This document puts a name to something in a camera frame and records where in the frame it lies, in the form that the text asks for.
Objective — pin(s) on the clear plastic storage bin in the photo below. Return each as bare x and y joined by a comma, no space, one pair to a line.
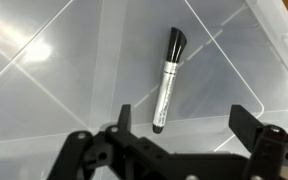
67,66

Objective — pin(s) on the black and silver marker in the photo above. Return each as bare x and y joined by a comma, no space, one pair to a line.
170,73

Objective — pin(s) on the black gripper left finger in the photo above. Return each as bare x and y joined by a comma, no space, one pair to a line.
94,156

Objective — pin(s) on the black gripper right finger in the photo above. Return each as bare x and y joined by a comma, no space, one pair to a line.
267,143

